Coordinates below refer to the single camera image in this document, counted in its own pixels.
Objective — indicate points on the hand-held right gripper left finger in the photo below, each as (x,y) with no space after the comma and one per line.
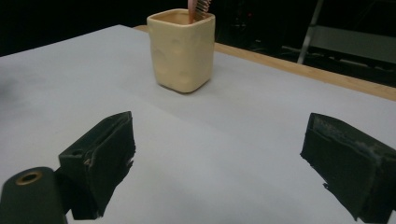
(99,161)

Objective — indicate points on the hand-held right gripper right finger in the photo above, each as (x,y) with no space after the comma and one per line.
(348,165)

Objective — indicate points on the beige square cup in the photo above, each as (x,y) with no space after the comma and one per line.
(182,53)

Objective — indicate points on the pink hairbrush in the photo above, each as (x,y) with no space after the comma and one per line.
(199,7)

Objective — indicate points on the white table sheet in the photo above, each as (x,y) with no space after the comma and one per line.
(218,140)

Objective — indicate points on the white metal stand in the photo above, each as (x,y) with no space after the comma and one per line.
(348,42)

